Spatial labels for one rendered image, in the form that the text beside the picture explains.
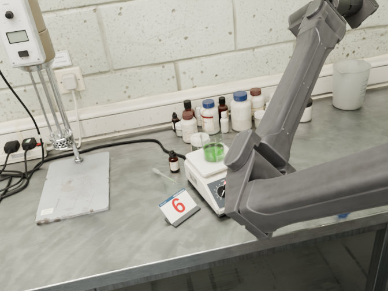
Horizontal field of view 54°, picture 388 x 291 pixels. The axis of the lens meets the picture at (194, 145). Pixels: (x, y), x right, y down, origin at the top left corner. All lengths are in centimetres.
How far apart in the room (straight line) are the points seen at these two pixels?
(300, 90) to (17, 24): 63
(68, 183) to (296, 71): 78
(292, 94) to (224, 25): 74
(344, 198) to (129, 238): 64
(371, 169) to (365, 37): 122
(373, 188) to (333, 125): 95
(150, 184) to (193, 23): 57
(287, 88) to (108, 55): 81
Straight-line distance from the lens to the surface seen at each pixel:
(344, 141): 128
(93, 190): 114
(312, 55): 74
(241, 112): 128
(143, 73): 137
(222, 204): 96
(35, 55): 97
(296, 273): 173
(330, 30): 81
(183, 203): 100
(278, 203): 49
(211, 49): 138
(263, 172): 58
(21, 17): 95
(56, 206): 113
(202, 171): 99
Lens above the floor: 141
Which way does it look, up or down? 31 degrees down
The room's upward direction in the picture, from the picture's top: 7 degrees counter-clockwise
